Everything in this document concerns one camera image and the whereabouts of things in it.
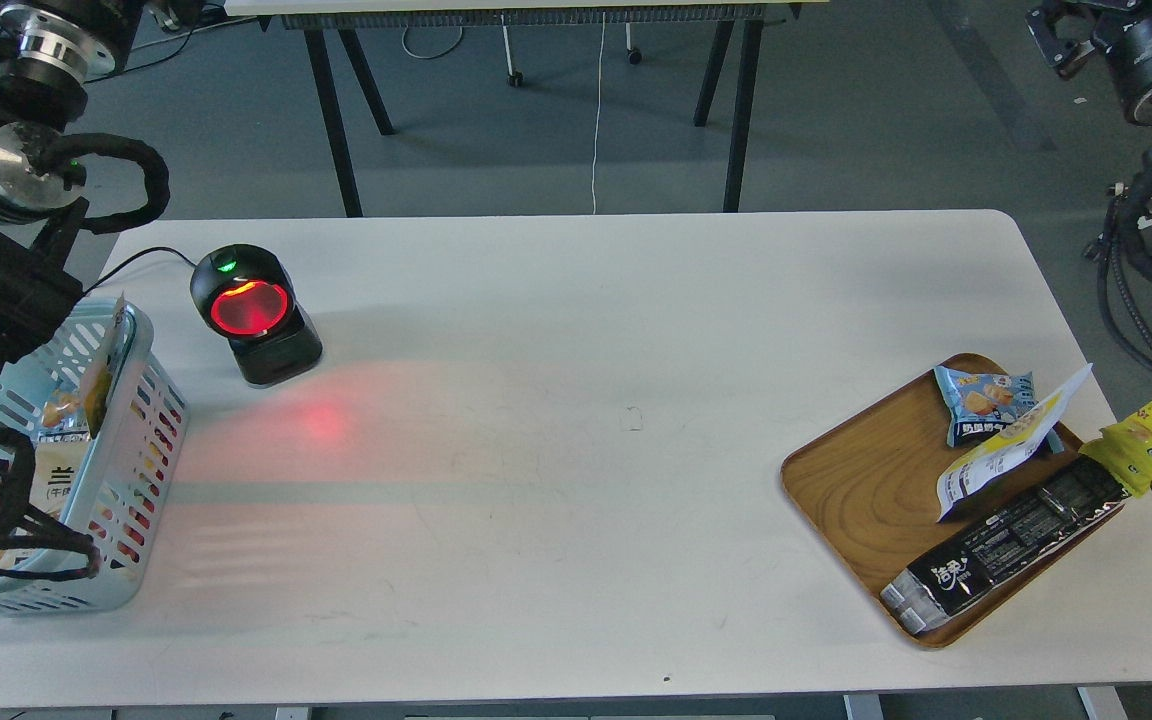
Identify black barcode scanner red window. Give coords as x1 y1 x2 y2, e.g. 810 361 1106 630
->
189 243 324 387

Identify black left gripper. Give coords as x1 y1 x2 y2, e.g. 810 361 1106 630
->
0 1 146 81

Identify white hanging cable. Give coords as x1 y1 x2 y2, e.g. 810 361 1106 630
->
592 22 607 215

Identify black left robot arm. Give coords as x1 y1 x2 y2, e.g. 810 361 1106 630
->
0 1 170 582

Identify wooden tray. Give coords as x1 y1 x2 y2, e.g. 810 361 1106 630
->
781 370 1082 609

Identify light blue plastic basket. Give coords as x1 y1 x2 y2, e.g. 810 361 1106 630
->
0 300 189 616

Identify black tissue pack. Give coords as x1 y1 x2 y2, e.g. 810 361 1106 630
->
879 457 1132 635

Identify black floor cables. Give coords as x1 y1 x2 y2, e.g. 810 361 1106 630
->
116 0 267 81

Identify white yellow snack bag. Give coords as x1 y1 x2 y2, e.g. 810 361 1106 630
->
935 364 1093 521

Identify yellow white snack pouch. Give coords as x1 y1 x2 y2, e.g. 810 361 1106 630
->
36 295 126 444

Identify blue snack packet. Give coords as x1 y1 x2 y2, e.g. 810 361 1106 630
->
933 365 1038 448

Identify snack bags inside basket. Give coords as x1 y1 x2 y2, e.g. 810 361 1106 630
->
0 440 92 573

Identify black leg background table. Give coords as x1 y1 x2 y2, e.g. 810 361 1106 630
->
223 1 776 218

